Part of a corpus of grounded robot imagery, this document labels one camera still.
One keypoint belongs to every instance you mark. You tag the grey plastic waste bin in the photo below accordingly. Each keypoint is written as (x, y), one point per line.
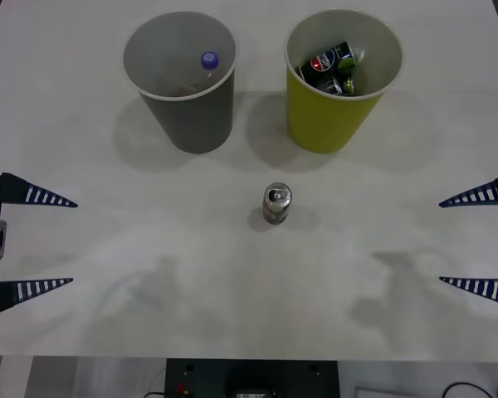
(191, 120)

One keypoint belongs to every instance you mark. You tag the black robot torso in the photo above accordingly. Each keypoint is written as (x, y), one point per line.
(216, 377)

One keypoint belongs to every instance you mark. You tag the black drink can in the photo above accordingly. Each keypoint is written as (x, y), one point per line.
(277, 203)
(334, 85)
(325, 61)

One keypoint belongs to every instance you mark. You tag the clear bottle with blue cap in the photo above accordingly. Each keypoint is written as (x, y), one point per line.
(209, 61)

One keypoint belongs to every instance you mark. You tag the yellow-green plastic waste bin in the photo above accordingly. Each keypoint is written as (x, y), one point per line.
(323, 120)

